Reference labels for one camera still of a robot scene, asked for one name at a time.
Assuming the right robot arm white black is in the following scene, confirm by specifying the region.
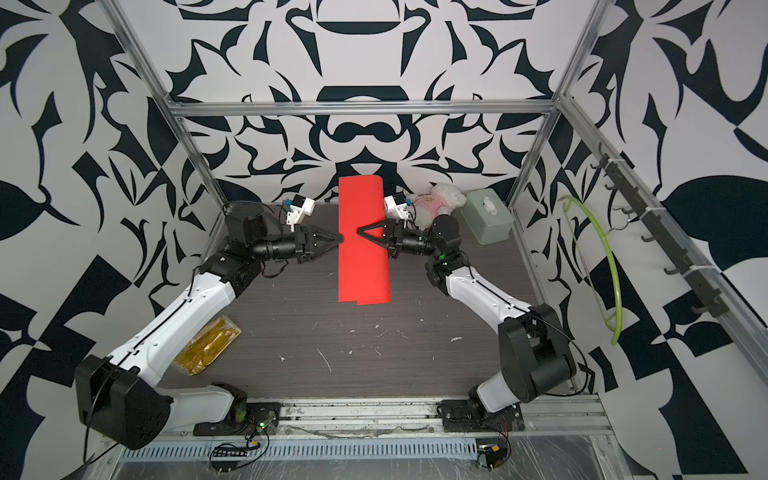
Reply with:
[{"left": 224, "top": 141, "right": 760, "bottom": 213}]
[{"left": 357, "top": 215, "right": 577, "bottom": 421}]

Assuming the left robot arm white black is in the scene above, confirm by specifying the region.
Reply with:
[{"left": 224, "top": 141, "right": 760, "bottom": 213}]
[{"left": 75, "top": 202, "right": 343, "bottom": 450}]

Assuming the white plush teddy bear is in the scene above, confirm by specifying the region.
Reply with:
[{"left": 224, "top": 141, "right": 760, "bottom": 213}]
[{"left": 410, "top": 183, "right": 467, "bottom": 230}]

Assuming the green tissue box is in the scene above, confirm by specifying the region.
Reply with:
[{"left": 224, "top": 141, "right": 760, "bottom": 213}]
[{"left": 460, "top": 189, "right": 514, "bottom": 245}]

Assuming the yellow snack packet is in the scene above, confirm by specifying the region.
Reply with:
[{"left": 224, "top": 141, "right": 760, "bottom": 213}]
[{"left": 172, "top": 315, "right": 242, "bottom": 376}]

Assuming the small black connector box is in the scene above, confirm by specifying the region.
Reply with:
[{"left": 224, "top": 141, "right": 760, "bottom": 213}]
[{"left": 475, "top": 444, "right": 510, "bottom": 471}]

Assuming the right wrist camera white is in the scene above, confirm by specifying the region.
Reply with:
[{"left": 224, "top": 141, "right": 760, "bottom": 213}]
[{"left": 384, "top": 193, "right": 415, "bottom": 221}]

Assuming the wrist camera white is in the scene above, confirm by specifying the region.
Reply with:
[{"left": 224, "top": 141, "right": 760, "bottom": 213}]
[
  {"left": 384, "top": 193, "right": 415, "bottom": 221},
  {"left": 283, "top": 195, "right": 315, "bottom": 231}
]

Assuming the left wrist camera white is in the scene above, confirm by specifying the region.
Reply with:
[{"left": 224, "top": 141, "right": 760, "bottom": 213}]
[{"left": 283, "top": 195, "right": 315, "bottom": 231}]

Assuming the aluminium frame crossbar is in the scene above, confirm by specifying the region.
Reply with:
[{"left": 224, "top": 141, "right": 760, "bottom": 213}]
[{"left": 168, "top": 99, "right": 554, "bottom": 118}]

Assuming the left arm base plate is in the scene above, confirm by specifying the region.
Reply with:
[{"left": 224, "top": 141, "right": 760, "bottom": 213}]
[{"left": 193, "top": 401, "right": 281, "bottom": 437}]

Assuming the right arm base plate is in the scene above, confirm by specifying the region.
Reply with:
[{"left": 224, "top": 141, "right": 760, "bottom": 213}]
[{"left": 436, "top": 399, "right": 526, "bottom": 433}]

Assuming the white slotted cable duct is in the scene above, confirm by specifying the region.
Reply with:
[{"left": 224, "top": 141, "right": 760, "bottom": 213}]
[{"left": 121, "top": 437, "right": 479, "bottom": 462}]

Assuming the black hook rail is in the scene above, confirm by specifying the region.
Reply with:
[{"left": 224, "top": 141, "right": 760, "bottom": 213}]
[{"left": 593, "top": 146, "right": 730, "bottom": 318}]

